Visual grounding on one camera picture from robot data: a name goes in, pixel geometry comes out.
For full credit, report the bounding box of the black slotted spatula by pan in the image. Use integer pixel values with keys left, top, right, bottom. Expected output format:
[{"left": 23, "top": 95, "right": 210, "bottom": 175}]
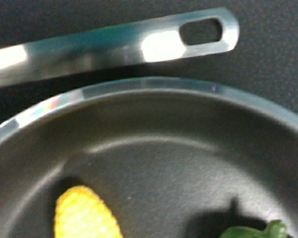
[{"left": 0, "top": 7, "right": 240, "bottom": 88}]

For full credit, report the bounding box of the black frying pan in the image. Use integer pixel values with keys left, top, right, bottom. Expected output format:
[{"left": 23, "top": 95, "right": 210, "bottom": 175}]
[{"left": 0, "top": 78, "right": 298, "bottom": 238}]

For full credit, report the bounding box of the yellow toy corn cob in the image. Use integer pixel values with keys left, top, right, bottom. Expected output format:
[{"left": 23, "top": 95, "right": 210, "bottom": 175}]
[{"left": 54, "top": 185, "right": 123, "bottom": 238}]

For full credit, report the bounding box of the green toy pepper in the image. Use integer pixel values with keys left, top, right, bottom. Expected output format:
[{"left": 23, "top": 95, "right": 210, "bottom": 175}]
[{"left": 220, "top": 220, "right": 288, "bottom": 238}]

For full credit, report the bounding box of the black tablecloth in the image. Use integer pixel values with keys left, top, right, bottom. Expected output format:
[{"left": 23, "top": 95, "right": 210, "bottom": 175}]
[{"left": 0, "top": 0, "right": 298, "bottom": 123}]

